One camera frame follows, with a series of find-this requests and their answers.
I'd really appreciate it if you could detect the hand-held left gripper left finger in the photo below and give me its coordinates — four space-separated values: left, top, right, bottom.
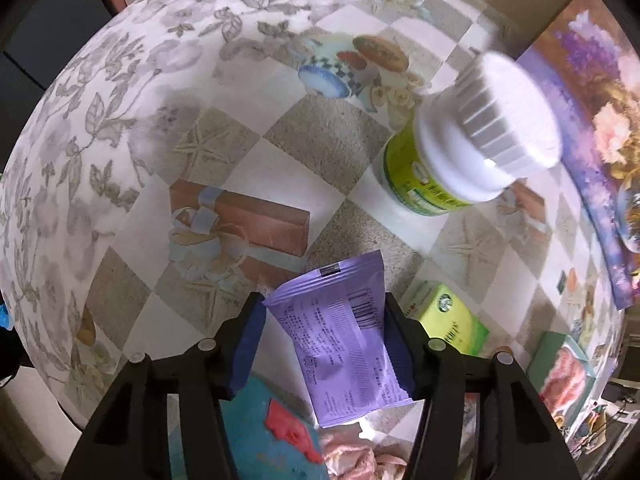
61 291 268 480

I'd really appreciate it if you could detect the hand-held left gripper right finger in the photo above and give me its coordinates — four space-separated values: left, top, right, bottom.
382 292 583 480

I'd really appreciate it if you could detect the purple snack packet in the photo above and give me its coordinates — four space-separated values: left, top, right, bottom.
262 250 416 429

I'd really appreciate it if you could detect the teal box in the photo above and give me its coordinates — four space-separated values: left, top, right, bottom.
527 331 598 426

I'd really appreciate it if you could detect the green carton box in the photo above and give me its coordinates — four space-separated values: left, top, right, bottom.
400 282 490 358

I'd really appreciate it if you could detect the teal plastic packet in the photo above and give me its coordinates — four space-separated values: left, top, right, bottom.
167 375 331 480

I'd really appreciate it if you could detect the black object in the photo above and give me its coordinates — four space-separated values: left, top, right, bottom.
0 305 23 391

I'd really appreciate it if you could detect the grey floral blanket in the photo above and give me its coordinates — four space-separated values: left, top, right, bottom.
0 0 406 431

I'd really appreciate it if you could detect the white lid green label bottle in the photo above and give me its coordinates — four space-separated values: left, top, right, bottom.
382 51 563 217

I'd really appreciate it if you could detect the floral canvas painting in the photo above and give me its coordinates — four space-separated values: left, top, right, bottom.
515 0 640 311

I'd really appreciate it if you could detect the dark cabinet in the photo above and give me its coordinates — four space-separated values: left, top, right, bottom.
0 0 116 96

